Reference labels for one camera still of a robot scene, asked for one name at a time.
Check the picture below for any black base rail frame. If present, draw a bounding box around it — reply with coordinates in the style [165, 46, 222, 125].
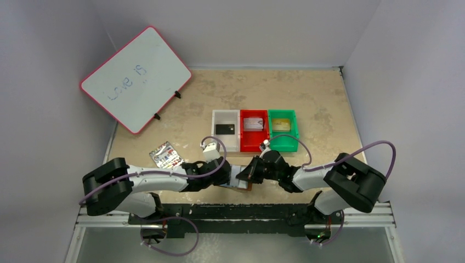
[74, 192, 396, 239]

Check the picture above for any green plastic bin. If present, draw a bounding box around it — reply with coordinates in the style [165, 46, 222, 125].
[268, 110, 299, 152]

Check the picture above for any gold credit card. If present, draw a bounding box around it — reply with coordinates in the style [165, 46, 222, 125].
[271, 118, 291, 132]

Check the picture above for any pink framed whiteboard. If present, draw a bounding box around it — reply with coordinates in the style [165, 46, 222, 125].
[80, 26, 192, 134]

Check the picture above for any red plastic bin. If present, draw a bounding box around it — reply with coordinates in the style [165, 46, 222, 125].
[240, 110, 270, 152]

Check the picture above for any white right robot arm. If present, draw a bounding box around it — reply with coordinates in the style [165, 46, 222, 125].
[236, 150, 387, 215]

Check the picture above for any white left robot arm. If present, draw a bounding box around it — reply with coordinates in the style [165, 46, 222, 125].
[79, 157, 231, 218]

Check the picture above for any brown leather card holder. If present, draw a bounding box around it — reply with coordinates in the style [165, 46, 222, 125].
[219, 165, 252, 191]

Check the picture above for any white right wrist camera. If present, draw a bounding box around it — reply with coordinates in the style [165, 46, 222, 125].
[259, 139, 271, 153]

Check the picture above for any silver credit card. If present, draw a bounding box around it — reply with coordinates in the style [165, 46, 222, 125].
[242, 117, 264, 132]

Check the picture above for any white plastic bin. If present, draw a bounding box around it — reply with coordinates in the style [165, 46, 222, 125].
[211, 110, 241, 152]

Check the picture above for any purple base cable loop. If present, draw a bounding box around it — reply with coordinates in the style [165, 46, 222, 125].
[139, 217, 201, 257]

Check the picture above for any pack of coloured markers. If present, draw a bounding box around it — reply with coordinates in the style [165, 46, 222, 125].
[149, 141, 184, 169]

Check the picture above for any black credit card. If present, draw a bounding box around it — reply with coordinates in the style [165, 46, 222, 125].
[214, 124, 235, 135]

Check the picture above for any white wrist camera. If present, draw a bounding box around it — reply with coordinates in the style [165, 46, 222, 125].
[201, 141, 221, 163]
[259, 139, 271, 153]

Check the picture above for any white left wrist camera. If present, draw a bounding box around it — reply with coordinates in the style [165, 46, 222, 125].
[201, 141, 221, 163]

